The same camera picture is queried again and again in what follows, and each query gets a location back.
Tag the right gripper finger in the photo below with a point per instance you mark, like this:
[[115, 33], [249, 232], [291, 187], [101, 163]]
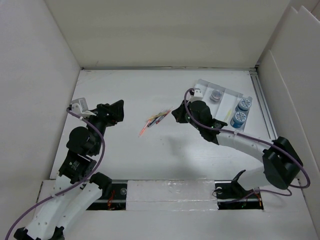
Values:
[[181, 109], [178, 115]]

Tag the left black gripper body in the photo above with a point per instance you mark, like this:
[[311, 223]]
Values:
[[101, 121]]

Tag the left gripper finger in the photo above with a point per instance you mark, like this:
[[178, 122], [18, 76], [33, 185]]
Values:
[[117, 112], [118, 105]]

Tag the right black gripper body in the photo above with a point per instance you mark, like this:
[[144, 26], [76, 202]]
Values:
[[186, 118]]

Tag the clear paperclip jar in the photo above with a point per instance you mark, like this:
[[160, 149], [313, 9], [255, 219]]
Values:
[[216, 95]]

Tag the beige yellow highlighter pen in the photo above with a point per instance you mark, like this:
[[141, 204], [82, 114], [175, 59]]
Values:
[[228, 115]]

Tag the white compartment tray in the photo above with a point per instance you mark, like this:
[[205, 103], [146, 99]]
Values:
[[228, 101]]

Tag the blue round jar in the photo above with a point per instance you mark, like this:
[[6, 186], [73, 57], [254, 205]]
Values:
[[243, 105], [238, 119]]

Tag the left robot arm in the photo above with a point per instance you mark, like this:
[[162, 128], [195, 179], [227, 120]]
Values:
[[78, 184]]

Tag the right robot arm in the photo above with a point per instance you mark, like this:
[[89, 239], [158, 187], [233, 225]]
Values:
[[280, 162]]

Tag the red gel pen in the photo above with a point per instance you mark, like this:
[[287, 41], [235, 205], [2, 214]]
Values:
[[163, 116]]

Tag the black gel pen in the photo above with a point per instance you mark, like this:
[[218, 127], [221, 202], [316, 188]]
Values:
[[154, 116]]

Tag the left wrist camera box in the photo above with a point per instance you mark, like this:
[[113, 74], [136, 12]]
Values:
[[79, 106]]

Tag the aluminium rail right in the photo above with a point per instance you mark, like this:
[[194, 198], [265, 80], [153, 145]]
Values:
[[262, 102]]

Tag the front mounting rail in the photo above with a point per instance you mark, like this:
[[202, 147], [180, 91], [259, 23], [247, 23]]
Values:
[[172, 195]]

